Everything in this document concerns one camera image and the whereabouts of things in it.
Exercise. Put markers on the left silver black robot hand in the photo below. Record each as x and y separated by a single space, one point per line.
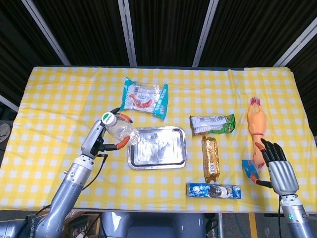
92 141

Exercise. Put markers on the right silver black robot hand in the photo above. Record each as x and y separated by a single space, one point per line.
283 176

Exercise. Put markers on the clear plastic bottle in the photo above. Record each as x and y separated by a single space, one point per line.
121 130

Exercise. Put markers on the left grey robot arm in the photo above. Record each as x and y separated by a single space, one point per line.
67 193

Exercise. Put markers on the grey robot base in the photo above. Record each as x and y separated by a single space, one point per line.
153 225

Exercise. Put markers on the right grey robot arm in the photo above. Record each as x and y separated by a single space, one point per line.
297 218

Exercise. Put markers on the rectangular metal tray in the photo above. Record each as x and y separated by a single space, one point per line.
161 151

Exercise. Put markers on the small blue card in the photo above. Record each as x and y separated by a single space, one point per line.
248 167

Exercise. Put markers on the yellow white checkered tablecloth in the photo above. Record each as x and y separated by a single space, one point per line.
62 99

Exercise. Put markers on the orange rubber chicken toy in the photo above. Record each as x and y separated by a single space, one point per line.
256 121

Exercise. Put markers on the teal clear snack bag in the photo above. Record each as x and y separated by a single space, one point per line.
144 98

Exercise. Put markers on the blue cookie pack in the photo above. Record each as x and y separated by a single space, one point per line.
213 191

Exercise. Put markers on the gold foil biscuit pack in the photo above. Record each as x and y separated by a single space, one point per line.
210 158

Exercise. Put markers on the green white snack pack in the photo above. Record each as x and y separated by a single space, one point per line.
213 124

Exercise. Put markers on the grey shoe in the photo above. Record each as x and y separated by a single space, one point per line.
5 131

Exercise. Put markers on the aluminium frame post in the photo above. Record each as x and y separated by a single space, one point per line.
127 32
45 32
205 32
296 42
8 102

